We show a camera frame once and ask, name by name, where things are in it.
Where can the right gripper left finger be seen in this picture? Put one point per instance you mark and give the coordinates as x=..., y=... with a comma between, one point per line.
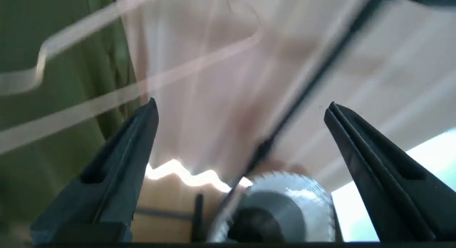
x=107, y=194

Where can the white laundry basket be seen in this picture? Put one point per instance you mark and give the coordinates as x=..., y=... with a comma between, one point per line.
x=285, y=205

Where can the green printed t-shirt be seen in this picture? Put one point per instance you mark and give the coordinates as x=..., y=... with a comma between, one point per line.
x=53, y=169

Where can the black clothes rack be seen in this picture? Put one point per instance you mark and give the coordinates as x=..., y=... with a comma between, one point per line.
x=320, y=71

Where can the pink clothes hanger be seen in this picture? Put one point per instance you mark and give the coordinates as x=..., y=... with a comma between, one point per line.
x=107, y=100

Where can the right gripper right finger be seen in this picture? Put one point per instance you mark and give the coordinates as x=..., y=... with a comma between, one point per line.
x=395, y=191

